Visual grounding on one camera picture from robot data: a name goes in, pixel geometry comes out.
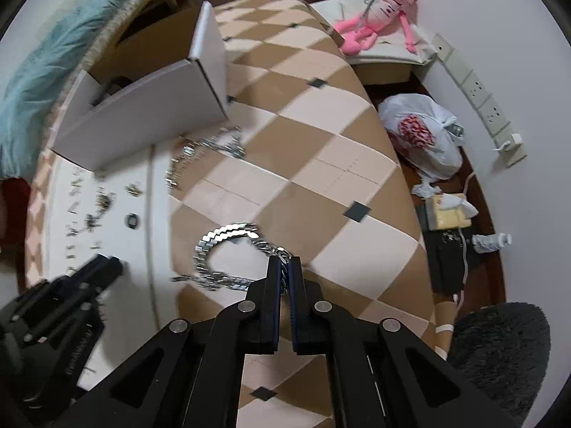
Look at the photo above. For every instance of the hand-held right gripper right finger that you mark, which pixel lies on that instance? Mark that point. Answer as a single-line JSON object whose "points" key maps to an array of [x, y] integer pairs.
{"points": [[296, 303]]}

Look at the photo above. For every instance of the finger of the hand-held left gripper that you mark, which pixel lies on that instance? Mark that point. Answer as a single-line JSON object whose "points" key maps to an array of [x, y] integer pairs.
{"points": [[84, 272], [96, 287]]}

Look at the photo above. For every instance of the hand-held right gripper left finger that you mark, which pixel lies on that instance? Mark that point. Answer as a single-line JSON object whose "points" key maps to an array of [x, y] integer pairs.
{"points": [[273, 303]]}

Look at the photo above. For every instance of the scattered small silver jewelry pieces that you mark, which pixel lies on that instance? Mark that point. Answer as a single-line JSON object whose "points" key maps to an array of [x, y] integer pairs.
{"points": [[102, 200]]}

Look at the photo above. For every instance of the white board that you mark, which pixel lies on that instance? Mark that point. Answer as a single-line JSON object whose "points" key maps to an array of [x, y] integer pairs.
{"points": [[134, 254]]}

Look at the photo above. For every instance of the red cloth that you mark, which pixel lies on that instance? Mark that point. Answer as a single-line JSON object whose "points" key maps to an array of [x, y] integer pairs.
{"points": [[11, 214]]}

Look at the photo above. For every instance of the small silver clasp piece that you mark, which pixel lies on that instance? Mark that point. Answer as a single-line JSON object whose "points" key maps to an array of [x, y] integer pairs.
{"points": [[134, 190]]}

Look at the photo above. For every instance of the brown beige checkered mat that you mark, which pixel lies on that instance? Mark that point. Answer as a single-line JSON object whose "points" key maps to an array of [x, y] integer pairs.
{"points": [[321, 151]]}

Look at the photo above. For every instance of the black cloth bag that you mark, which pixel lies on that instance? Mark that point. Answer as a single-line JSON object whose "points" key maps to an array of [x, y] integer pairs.
{"points": [[446, 263]]}

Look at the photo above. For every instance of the open white cardboard box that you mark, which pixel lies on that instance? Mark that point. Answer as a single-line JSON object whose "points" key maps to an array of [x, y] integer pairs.
{"points": [[147, 111]]}

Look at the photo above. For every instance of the crumpled white tissue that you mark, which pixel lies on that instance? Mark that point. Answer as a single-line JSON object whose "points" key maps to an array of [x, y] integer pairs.
{"points": [[426, 190]]}

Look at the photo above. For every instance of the yellow tissue box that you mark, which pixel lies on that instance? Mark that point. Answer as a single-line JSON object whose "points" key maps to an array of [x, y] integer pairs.
{"points": [[448, 218]]}

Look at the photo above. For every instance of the white plastic bag red print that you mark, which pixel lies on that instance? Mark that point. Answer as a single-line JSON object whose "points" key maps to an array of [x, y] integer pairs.
{"points": [[419, 142]]}

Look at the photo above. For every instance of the white plastic bottle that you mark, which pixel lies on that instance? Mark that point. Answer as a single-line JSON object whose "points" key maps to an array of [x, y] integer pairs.
{"points": [[490, 242]]}

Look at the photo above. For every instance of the teal fluffy blanket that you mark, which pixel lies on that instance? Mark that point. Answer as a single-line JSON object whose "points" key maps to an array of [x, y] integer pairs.
{"points": [[49, 62]]}

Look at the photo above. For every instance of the dark grey fluffy rug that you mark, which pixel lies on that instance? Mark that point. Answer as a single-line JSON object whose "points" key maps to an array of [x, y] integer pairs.
{"points": [[504, 356]]}

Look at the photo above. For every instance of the beige low cabinet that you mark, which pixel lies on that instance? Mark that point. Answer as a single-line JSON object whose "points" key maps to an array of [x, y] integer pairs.
{"points": [[383, 73]]}

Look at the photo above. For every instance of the white plug charger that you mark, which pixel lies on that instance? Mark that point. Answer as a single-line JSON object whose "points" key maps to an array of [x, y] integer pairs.
{"points": [[513, 147]]}

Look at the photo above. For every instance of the white folded cushion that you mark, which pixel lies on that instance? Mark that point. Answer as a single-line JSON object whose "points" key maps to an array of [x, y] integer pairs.
{"points": [[395, 53]]}

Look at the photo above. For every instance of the pink plush toy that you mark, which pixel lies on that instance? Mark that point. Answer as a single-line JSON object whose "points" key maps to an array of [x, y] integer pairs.
{"points": [[386, 6]]}

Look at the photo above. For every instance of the white wall power socket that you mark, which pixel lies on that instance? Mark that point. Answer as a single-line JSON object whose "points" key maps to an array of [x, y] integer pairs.
{"points": [[494, 115], [477, 89]]}

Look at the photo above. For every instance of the blank white wall plate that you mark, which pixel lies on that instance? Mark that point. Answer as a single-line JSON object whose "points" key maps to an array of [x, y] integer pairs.
{"points": [[459, 67]]}

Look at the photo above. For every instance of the single-hole white wall plate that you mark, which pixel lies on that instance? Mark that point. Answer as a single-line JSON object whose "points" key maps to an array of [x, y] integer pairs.
{"points": [[442, 47]]}

